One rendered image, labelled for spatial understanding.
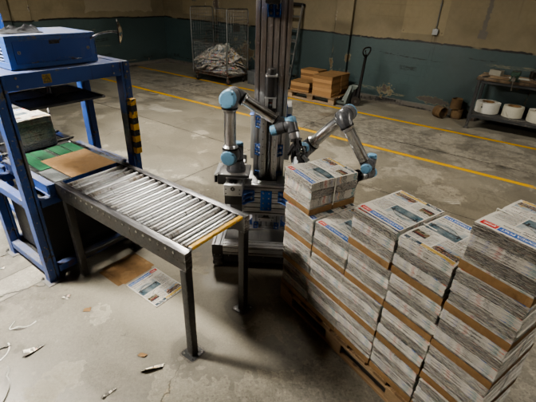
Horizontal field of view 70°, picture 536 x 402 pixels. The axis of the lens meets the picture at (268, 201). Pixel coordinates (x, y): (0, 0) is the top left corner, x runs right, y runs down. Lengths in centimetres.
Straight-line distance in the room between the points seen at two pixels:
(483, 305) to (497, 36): 709
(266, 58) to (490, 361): 222
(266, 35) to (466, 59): 616
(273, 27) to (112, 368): 244
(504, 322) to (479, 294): 13
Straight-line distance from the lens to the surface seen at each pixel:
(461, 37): 861
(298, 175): 236
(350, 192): 253
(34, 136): 380
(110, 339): 286
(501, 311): 178
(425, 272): 190
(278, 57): 289
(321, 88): 852
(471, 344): 194
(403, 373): 231
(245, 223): 242
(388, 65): 902
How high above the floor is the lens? 203
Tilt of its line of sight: 29 degrees down
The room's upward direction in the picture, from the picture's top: 2 degrees clockwise
